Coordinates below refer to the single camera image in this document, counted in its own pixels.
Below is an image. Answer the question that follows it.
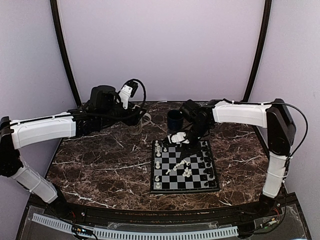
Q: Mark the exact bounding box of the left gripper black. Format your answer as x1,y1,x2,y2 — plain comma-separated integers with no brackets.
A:
98,101,146,128

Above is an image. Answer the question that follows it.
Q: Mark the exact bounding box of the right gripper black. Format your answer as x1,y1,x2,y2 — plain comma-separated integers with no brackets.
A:
177,121,212,159

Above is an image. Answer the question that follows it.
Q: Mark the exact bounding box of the white king chess piece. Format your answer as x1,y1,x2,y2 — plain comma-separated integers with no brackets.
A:
173,161,185,171

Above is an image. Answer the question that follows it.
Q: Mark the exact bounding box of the black silver chess board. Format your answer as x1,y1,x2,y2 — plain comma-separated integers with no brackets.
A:
150,140,220,194

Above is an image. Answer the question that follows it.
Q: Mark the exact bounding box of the white rook front corner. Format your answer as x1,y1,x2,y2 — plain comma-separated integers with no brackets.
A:
155,182,161,189

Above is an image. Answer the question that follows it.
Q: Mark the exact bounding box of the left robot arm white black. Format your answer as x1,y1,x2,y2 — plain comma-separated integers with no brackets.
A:
0,79,146,218

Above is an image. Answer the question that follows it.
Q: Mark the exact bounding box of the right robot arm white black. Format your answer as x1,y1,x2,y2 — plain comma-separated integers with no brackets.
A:
177,98,302,217

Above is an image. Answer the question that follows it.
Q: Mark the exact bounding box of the dark blue mug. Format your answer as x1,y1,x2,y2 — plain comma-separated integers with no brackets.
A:
167,109,184,131

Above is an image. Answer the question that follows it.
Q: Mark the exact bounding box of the cream floral mug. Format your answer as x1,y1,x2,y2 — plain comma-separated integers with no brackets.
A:
128,113,152,136

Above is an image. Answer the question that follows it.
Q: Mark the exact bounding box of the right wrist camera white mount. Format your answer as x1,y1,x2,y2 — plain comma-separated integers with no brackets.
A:
167,132,190,144

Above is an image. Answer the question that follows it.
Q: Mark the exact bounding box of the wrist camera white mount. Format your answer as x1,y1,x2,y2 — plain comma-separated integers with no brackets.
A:
167,132,190,144
119,81,138,110

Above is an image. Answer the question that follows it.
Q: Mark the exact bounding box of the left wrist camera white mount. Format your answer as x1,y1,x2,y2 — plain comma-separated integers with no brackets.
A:
119,81,138,110

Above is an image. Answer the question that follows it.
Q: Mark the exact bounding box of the black front rail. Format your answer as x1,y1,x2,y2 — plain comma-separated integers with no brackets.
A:
27,193,298,226

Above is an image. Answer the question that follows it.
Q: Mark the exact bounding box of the white perforated cable duct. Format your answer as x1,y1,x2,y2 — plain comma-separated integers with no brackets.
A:
31,213,239,240

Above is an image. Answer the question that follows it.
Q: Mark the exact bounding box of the left black frame post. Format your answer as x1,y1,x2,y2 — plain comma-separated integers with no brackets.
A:
49,0,82,107

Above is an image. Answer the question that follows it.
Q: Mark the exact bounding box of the black frame post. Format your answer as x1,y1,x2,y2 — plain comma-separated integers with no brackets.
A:
49,0,82,107
242,0,272,102

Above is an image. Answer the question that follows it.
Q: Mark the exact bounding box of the right black frame post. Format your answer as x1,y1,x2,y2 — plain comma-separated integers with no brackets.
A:
242,0,272,102

